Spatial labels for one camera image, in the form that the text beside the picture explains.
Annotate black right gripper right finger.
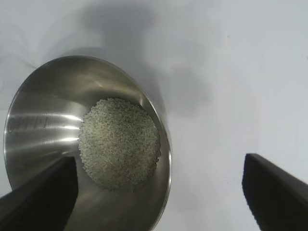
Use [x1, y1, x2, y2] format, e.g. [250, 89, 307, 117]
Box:
[242, 153, 308, 231]

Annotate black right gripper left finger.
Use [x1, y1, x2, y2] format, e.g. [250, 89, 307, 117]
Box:
[0, 155, 79, 231]

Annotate white uncooked rice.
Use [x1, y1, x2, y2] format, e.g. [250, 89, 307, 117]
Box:
[78, 97, 161, 193]

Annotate stainless steel mixing bowl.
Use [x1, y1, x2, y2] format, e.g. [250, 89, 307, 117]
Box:
[2, 55, 173, 231]

